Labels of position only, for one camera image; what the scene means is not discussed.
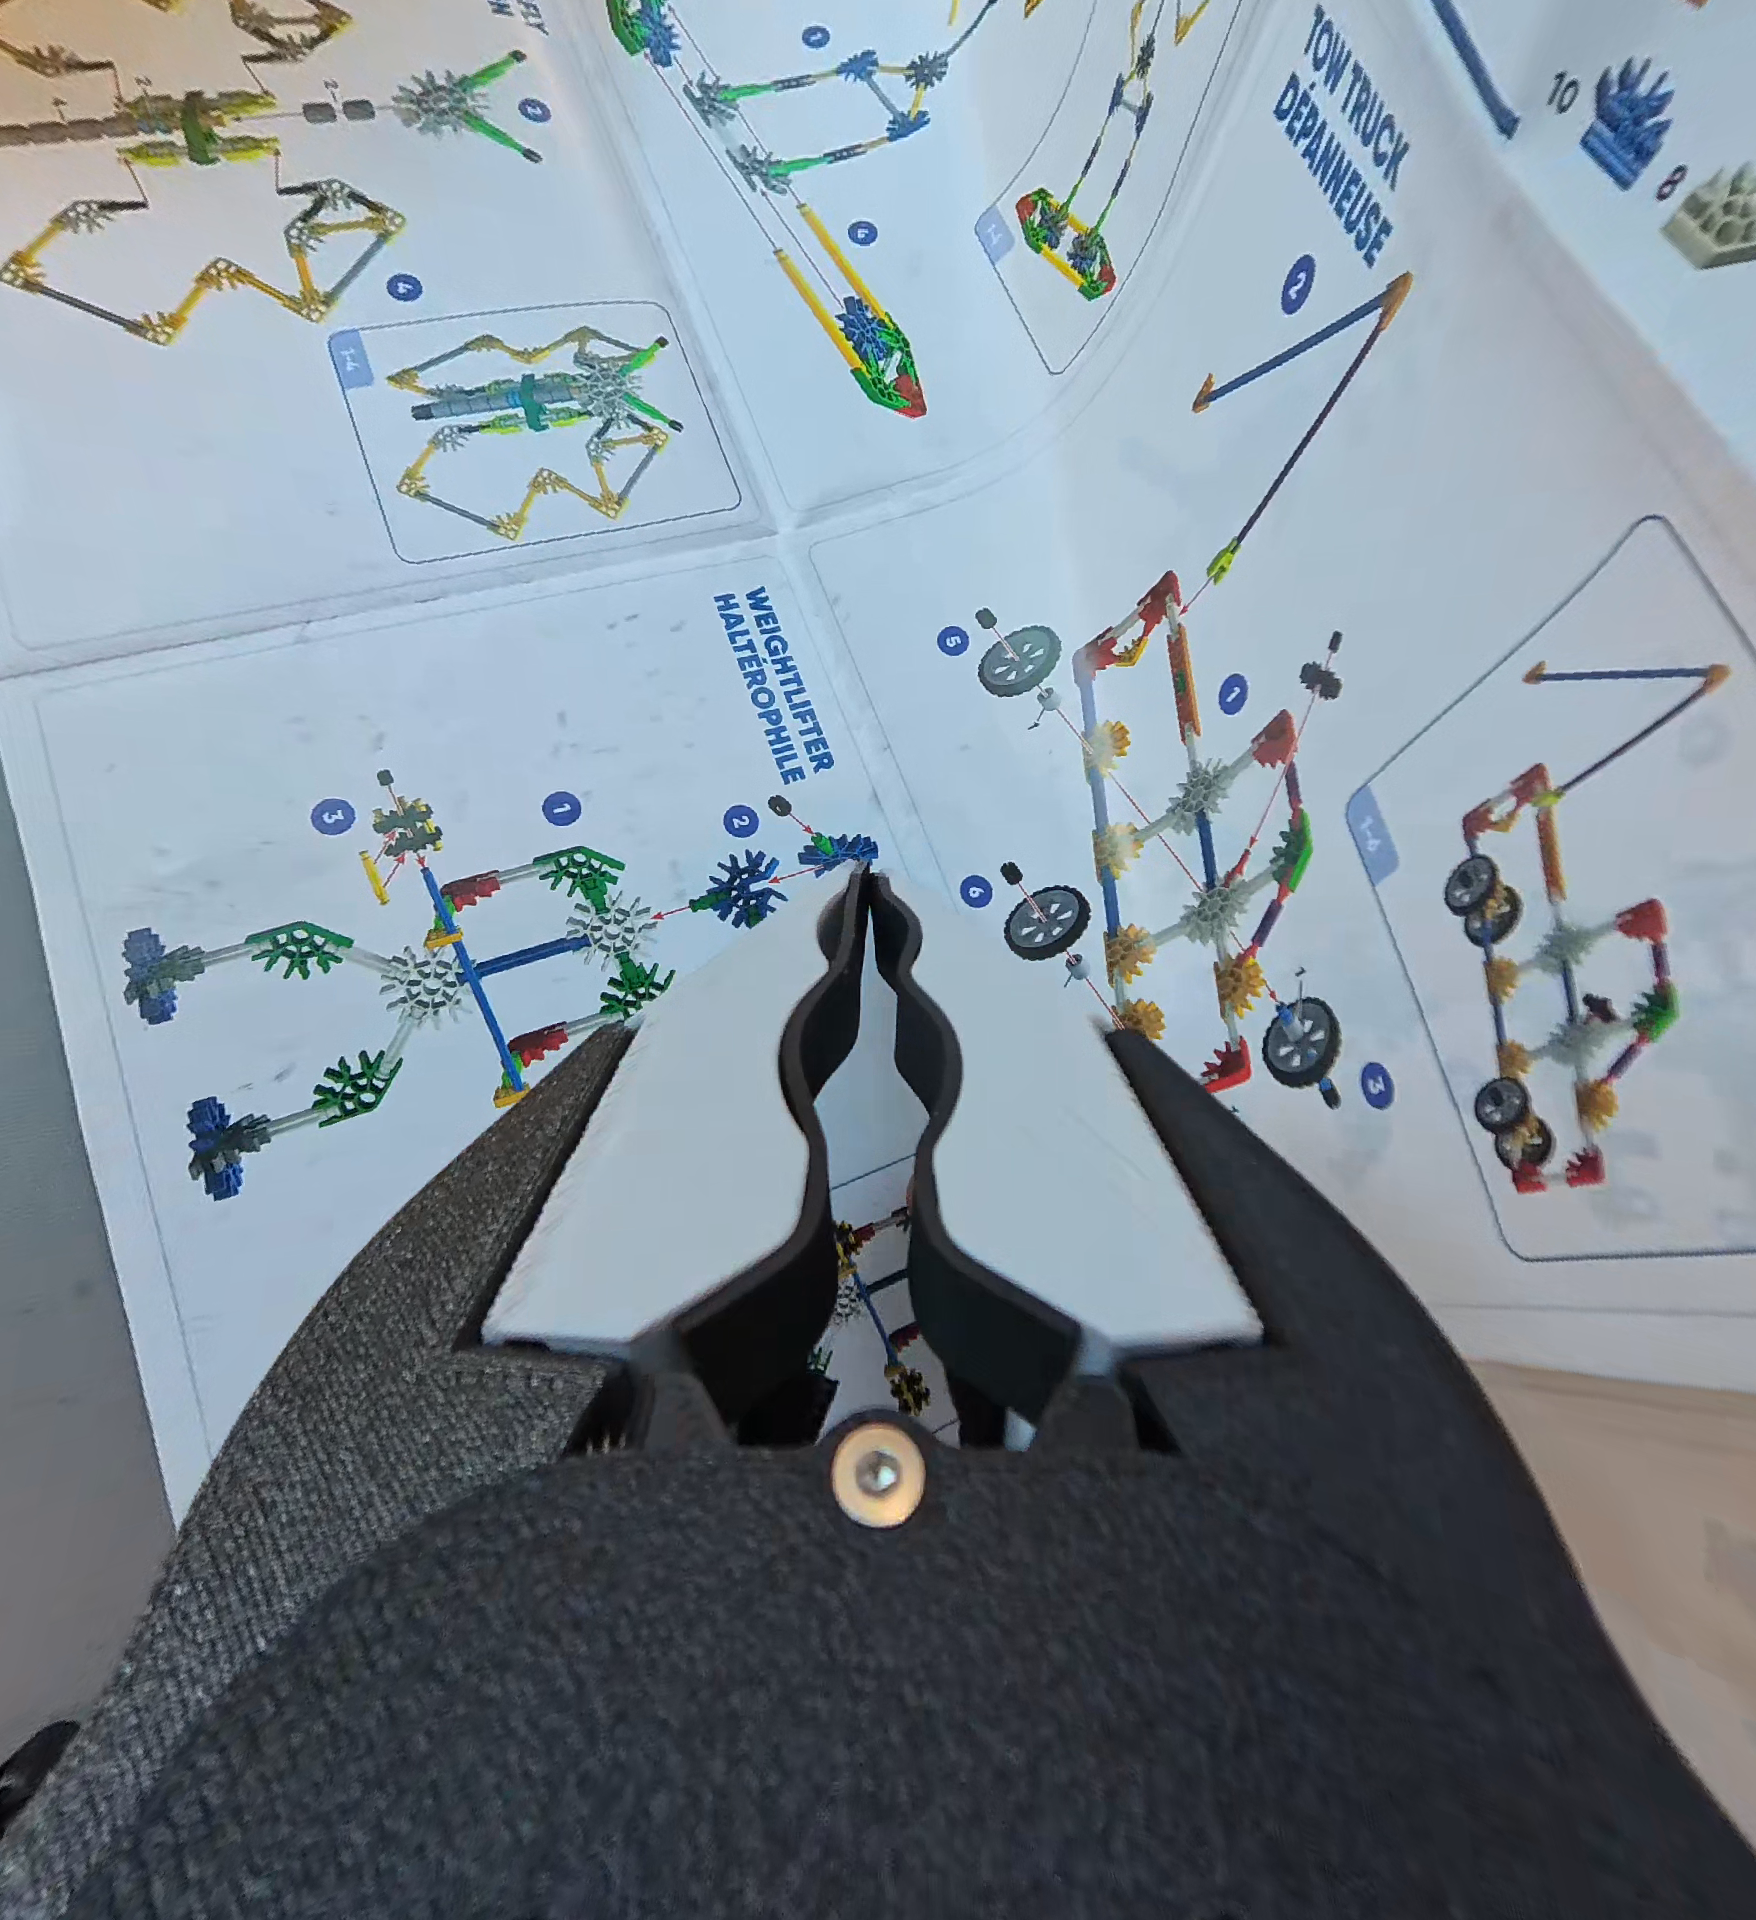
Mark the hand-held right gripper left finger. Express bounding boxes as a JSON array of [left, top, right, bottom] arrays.
[[482, 865, 875, 1439]]

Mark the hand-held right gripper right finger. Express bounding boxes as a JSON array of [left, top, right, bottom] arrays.
[[870, 873, 1266, 1451]]

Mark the small black toy connector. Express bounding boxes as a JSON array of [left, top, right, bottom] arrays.
[[0, 1720, 82, 1856]]

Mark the folded paper instruction sheet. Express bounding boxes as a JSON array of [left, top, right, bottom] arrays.
[[0, 0, 1756, 1517]]

